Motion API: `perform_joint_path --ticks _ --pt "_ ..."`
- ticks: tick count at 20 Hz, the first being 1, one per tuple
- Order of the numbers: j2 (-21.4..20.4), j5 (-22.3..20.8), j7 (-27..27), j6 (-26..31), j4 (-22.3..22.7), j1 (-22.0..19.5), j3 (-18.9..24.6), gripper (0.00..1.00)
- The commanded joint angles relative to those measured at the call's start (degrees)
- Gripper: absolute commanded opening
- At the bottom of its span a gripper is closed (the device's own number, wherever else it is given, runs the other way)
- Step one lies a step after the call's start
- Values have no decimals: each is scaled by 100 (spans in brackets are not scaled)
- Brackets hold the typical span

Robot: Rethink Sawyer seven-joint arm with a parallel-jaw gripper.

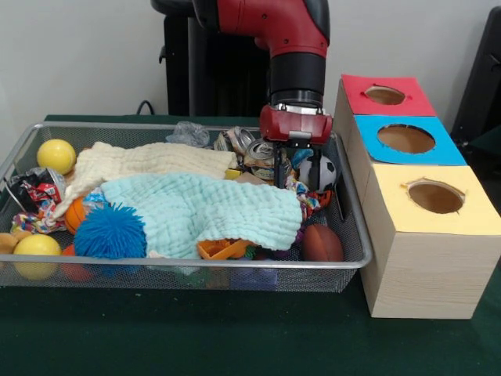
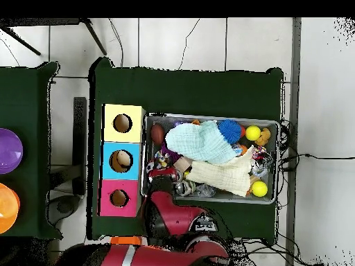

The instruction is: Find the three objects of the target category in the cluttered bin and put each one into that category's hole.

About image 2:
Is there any purple plastic bowl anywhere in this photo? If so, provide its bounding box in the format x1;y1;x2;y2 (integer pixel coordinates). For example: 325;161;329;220
0;127;24;175

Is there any wooden box with three holes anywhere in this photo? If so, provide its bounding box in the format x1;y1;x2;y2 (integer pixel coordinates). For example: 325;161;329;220
98;103;146;217

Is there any black tripod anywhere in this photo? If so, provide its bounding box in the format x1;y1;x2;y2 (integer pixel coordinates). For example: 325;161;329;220
0;17;107;56

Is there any blue spiky ball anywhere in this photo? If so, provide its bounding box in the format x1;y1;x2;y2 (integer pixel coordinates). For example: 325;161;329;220
216;118;243;145

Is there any orange floor cone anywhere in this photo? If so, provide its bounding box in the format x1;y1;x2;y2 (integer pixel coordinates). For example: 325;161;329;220
110;236;143;246

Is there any shallow mesh bin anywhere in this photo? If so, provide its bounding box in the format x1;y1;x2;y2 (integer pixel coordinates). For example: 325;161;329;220
139;112;280;205

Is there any dark green side tablecloth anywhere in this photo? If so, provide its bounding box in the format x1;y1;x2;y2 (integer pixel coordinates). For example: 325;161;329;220
0;61;63;240

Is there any yellow ball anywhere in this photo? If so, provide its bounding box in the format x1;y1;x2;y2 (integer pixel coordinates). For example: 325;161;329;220
245;125;262;141
250;180;269;198

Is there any black upright panel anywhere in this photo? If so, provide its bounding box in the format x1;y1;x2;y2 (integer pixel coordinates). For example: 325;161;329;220
72;96;87;196

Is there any colourful patterned cloth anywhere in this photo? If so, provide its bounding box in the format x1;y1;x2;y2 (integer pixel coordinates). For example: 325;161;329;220
153;150;171;168

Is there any light blue muslin cloth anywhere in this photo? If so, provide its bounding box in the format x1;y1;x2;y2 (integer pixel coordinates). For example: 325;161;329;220
164;120;239;165

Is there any black power cable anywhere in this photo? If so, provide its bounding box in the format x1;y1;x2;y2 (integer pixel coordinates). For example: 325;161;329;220
278;152;355;171

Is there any crushed silver can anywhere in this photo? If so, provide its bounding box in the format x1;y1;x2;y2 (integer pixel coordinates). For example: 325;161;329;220
175;180;196;197

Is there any cream muslin cloth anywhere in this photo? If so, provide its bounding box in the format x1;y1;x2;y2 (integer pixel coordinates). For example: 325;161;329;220
186;145;254;198

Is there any orange plastic bowl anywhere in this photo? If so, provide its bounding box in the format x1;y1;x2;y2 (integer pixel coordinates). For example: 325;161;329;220
0;182;21;235

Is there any brown toy football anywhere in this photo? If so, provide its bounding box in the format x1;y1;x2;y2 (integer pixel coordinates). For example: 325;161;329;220
150;123;166;146

